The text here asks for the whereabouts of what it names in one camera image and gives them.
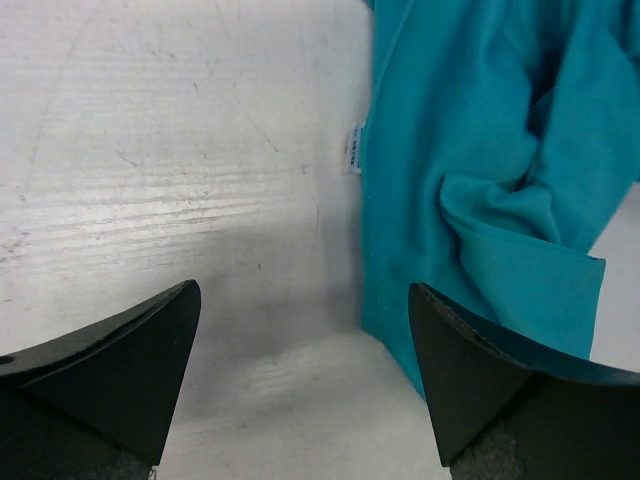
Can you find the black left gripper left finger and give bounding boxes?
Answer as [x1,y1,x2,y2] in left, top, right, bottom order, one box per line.
[1,280,201,479]

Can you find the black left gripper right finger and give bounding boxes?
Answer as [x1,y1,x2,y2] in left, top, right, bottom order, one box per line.
[409,284,639,479]

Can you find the teal t-shirt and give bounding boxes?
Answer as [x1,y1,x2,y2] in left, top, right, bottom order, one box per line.
[358,1,639,387]

